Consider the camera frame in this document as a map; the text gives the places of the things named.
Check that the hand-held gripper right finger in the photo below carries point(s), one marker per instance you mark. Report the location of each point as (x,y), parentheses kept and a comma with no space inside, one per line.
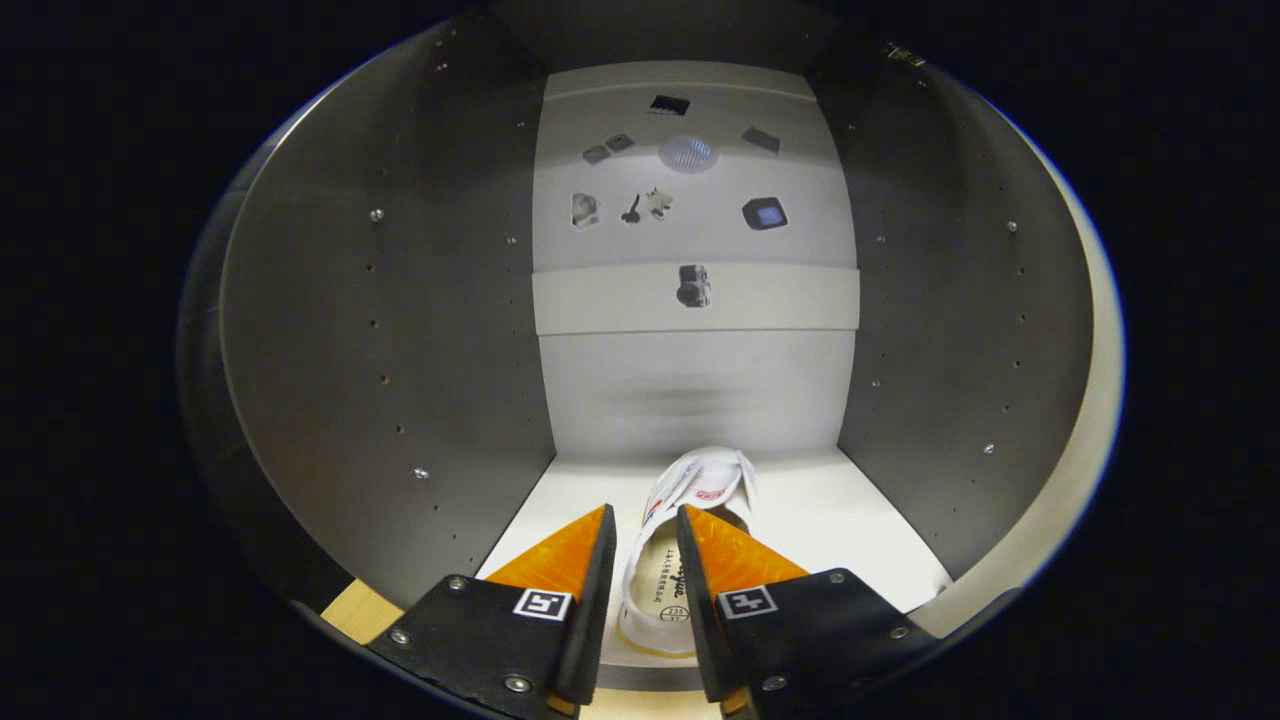
(703,620)

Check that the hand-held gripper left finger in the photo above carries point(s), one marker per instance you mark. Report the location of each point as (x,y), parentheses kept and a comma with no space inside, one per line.
(588,620)

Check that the white canvas shoe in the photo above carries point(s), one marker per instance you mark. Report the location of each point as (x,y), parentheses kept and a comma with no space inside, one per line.
(700,480)

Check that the dark grey shoe cabinet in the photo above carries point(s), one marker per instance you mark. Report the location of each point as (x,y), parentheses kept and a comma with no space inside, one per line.
(400,300)

